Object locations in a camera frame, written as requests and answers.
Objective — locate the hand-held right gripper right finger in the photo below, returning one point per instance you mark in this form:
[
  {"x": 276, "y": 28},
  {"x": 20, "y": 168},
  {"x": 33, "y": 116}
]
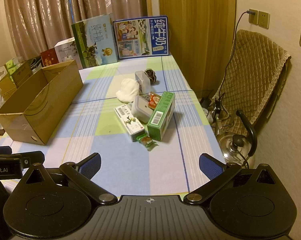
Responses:
[{"x": 210, "y": 166}]

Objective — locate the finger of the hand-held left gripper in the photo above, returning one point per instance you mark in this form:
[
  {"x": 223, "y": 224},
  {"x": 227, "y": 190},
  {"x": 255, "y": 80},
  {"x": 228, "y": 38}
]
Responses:
[
  {"x": 0, "y": 150},
  {"x": 31, "y": 158}
]

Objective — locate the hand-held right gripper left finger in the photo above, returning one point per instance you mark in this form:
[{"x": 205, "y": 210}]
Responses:
[{"x": 90, "y": 165}]

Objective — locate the red snack packet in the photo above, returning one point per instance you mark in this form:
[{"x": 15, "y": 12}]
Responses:
[{"x": 155, "y": 101}]

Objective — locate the clear plastic box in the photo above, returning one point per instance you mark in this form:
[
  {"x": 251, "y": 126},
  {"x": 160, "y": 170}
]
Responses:
[{"x": 143, "y": 81}]

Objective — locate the dark scrunchie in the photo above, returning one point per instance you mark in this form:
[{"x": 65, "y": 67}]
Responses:
[{"x": 153, "y": 74}]

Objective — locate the checked tablecloth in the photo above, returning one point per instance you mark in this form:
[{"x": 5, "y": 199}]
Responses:
[{"x": 115, "y": 160}]

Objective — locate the white power strip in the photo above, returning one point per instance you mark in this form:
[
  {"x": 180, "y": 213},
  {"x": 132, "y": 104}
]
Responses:
[{"x": 208, "y": 115}]

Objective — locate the long white box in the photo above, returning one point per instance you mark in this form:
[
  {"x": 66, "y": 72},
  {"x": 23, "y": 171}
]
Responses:
[{"x": 129, "y": 122}]

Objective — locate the green snack packet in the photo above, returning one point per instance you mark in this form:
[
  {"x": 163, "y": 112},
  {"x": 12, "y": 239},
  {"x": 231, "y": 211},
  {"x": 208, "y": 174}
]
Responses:
[{"x": 148, "y": 142}]

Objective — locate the black power adapter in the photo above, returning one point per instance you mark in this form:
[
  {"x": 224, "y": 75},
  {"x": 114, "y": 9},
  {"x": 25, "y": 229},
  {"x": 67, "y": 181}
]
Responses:
[{"x": 205, "y": 101}]

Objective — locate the green cardboard box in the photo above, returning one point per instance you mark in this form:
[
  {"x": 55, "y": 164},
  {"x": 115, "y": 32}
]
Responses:
[{"x": 160, "y": 115}]

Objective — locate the grey lidded container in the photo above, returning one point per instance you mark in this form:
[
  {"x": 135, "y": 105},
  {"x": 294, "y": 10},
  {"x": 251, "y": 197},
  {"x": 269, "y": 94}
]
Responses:
[{"x": 141, "y": 107}]

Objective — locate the small brown carton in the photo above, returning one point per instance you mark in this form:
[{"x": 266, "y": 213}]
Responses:
[{"x": 23, "y": 73}]

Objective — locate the white cloth bundle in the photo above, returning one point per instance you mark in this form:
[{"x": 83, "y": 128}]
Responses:
[{"x": 128, "y": 88}]

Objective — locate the small green box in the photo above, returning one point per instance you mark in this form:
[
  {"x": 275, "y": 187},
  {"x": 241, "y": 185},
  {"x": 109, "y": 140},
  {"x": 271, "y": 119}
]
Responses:
[{"x": 12, "y": 64}]

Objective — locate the quilted brown chair cover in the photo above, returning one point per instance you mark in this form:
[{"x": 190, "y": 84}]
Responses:
[{"x": 253, "y": 75}]

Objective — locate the red gift box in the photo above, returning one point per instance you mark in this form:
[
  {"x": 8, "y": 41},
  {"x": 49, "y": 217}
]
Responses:
[{"x": 49, "y": 57}]

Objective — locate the white printed box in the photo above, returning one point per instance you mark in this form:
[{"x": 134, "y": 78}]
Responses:
[{"x": 65, "y": 51}]

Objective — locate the green milk carton box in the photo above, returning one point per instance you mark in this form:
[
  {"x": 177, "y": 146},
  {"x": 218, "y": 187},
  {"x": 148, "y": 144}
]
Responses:
[{"x": 95, "y": 42}]

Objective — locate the blue milk carton box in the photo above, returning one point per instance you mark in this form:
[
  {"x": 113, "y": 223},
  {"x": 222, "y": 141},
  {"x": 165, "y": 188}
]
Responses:
[{"x": 140, "y": 37}]

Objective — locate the wooden wardrobe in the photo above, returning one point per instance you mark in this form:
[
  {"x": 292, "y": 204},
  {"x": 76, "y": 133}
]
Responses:
[{"x": 195, "y": 30}]

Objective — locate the beige curtain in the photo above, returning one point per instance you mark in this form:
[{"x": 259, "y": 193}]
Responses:
[{"x": 40, "y": 10}]

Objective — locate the grey charger plug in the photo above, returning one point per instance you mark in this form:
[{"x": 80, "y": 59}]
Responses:
[{"x": 250, "y": 12}]

